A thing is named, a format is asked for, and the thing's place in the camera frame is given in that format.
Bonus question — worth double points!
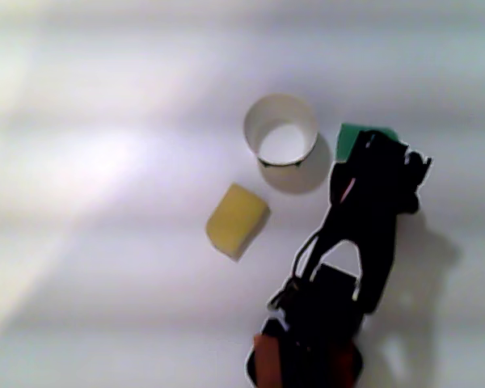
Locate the orange tape piece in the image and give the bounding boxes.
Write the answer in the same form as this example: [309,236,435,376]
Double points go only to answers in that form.
[252,332,286,388]

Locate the thin black wire bundle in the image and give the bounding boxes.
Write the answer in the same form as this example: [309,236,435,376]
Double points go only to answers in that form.
[293,232,328,284]

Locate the white paper cup green tape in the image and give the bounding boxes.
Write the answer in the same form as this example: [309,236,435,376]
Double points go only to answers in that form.
[242,92,320,168]

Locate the yellow and white sponge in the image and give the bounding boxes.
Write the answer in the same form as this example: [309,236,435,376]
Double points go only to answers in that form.
[205,182,272,264]

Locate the green and white sponge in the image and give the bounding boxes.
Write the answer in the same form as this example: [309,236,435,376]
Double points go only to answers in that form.
[334,122,402,164]

